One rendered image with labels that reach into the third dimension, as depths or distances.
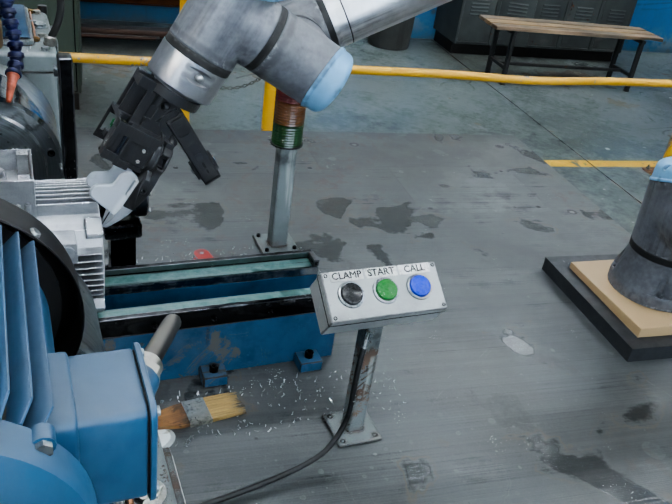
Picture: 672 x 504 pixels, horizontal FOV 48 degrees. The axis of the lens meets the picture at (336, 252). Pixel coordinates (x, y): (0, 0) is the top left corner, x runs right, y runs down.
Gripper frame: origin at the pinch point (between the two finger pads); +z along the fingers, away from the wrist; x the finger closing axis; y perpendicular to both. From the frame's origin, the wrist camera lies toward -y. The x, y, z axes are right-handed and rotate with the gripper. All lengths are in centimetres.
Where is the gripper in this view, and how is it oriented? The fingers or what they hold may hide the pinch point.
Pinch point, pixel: (113, 219)
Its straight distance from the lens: 106.0
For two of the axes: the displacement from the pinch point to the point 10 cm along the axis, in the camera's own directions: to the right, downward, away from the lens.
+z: -5.7, 7.8, 2.4
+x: 3.7, 5.1, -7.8
